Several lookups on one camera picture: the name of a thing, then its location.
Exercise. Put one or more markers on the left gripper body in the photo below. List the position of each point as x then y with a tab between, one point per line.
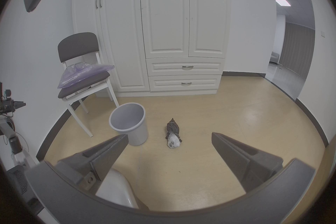
7	106

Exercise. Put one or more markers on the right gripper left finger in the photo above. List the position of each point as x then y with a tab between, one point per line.
105	158

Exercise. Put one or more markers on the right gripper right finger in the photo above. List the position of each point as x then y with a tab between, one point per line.
236	157

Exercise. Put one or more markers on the black plastic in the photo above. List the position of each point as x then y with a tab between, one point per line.
173	128

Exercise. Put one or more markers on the purple plastic bag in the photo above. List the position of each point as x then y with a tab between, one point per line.
81	73

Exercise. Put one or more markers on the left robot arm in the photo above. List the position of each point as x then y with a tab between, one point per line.
14	144

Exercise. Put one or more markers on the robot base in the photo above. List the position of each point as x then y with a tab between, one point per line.
115	186

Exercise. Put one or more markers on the white trash bin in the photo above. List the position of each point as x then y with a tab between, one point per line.
136	133

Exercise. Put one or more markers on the white chair with grey cushions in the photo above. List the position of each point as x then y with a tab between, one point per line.
77	45

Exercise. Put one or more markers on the white wardrobe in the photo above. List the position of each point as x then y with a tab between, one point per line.
162	20

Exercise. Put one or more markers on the ceiling light panel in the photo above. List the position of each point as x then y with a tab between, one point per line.
283	3

